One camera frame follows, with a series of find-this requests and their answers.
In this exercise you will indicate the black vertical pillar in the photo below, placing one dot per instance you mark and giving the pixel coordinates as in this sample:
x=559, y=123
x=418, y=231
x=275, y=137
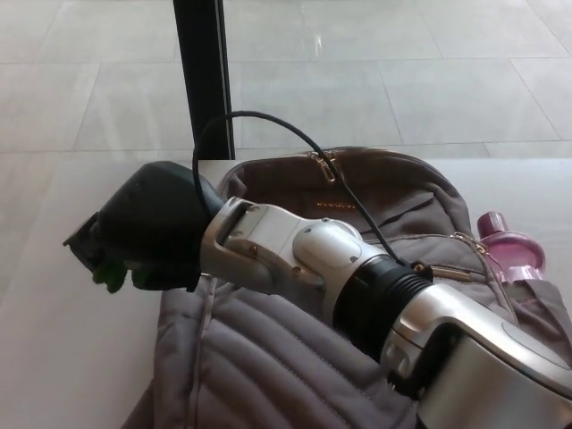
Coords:
x=201, y=67

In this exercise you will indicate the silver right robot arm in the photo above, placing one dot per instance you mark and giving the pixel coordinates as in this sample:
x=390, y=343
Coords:
x=322, y=250

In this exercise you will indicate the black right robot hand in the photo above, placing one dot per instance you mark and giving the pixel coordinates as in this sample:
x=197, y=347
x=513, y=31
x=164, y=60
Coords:
x=156, y=214

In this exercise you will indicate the pink transparent bottle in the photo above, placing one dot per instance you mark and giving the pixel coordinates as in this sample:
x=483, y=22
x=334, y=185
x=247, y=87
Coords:
x=509, y=246

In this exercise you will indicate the grey quilted backpack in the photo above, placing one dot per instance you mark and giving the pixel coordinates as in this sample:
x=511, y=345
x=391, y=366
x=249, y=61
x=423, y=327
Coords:
x=290, y=353

